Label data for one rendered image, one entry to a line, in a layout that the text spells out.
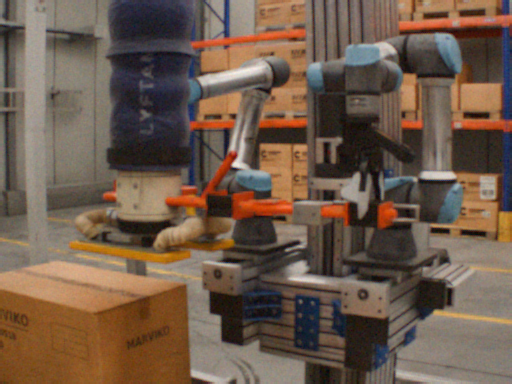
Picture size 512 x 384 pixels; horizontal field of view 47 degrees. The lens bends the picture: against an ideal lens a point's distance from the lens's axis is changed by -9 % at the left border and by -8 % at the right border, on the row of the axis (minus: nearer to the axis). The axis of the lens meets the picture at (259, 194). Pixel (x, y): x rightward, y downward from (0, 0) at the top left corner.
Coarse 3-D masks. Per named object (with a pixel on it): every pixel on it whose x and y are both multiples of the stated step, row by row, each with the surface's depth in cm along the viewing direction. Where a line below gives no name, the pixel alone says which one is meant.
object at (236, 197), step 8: (208, 192) 147; (216, 192) 150; (224, 192) 153; (232, 192) 153; (240, 192) 152; (248, 192) 148; (208, 200) 146; (216, 200) 145; (224, 200) 143; (232, 200) 143; (240, 200) 145; (248, 200) 148; (208, 208) 146; (216, 208) 146; (224, 208) 145; (232, 208) 144; (208, 216) 146; (216, 216) 145; (224, 216) 144; (232, 216) 144; (240, 216) 145; (248, 216) 148
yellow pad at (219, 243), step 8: (208, 240) 161; (216, 240) 163; (224, 240) 164; (232, 240) 165; (184, 248) 163; (192, 248) 161; (200, 248) 160; (208, 248) 158; (216, 248) 159; (224, 248) 162
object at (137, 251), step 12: (84, 240) 158; (96, 240) 158; (108, 240) 157; (144, 240) 149; (96, 252) 153; (108, 252) 151; (120, 252) 149; (132, 252) 147; (144, 252) 146; (156, 252) 145; (168, 252) 146; (180, 252) 147
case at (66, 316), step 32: (0, 288) 175; (32, 288) 175; (64, 288) 177; (96, 288) 178; (128, 288) 179; (160, 288) 180; (0, 320) 176; (32, 320) 168; (64, 320) 160; (96, 320) 154; (128, 320) 164; (160, 320) 177; (0, 352) 178; (32, 352) 169; (64, 352) 162; (96, 352) 155; (128, 352) 164; (160, 352) 177
